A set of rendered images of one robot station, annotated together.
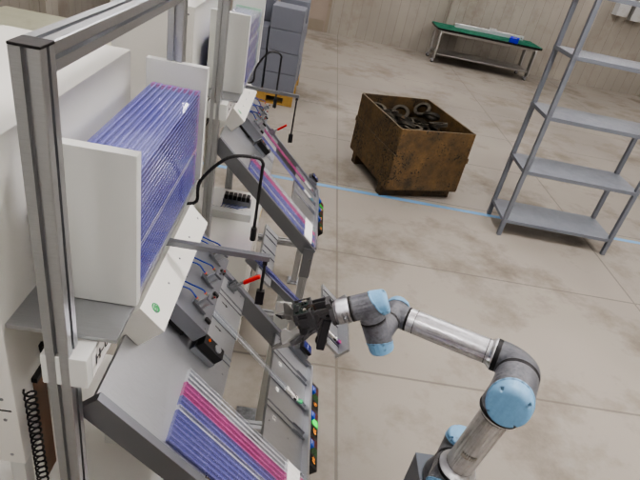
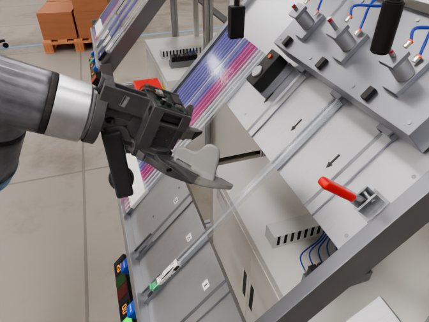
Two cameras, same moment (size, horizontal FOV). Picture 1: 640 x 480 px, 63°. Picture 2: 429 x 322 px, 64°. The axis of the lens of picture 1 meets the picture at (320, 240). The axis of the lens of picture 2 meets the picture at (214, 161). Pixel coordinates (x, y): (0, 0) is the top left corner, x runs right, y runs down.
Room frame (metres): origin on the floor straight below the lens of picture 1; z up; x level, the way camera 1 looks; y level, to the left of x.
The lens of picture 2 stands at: (1.60, -0.02, 1.35)
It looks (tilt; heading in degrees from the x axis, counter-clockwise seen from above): 37 degrees down; 167
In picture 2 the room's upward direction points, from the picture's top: straight up
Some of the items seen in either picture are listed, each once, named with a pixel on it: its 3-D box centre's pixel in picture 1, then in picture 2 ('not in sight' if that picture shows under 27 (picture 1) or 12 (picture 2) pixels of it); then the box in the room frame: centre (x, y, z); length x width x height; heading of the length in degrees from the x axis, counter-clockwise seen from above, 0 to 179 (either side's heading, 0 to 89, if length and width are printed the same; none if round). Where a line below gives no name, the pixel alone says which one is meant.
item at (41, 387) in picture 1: (47, 423); not in sight; (0.73, 0.51, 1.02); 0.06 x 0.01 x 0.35; 6
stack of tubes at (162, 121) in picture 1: (146, 173); not in sight; (1.06, 0.42, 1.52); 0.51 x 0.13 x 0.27; 6
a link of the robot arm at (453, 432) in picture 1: (458, 449); not in sight; (1.16, -0.59, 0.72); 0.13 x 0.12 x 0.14; 158
